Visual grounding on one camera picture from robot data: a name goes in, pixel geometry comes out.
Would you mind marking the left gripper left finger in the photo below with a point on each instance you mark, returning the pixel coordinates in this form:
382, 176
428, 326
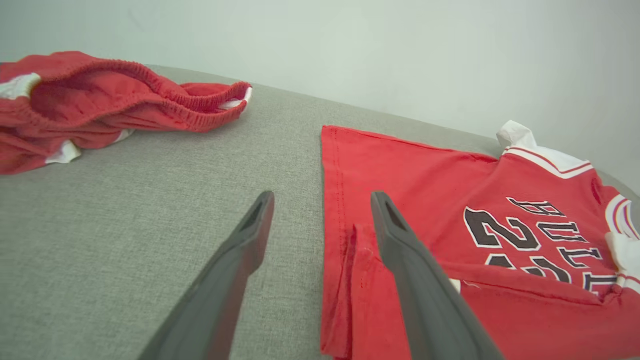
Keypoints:
220, 290

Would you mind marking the red basketball jersey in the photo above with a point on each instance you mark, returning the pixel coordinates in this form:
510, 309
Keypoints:
425, 175

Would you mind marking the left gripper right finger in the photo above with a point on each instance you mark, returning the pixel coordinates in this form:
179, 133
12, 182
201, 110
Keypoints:
425, 295

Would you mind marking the red shorts with white stripe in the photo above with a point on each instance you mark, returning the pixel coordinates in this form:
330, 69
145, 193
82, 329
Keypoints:
100, 100

